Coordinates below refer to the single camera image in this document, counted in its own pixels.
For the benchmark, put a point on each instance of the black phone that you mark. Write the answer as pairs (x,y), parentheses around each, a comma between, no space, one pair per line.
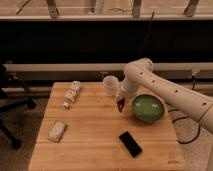
(130,143)

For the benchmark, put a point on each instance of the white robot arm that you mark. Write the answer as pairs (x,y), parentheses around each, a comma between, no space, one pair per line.
(138,73)

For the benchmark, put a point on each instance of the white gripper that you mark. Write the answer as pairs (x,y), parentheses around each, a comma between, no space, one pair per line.
(123,93)

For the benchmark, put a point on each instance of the green ceramic bowl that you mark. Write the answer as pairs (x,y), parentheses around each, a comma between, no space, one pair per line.
(147,108)

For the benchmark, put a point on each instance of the white tube package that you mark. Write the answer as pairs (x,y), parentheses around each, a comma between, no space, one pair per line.
(71,94)

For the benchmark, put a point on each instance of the black office chair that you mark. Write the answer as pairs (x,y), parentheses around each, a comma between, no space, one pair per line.
(28,101)

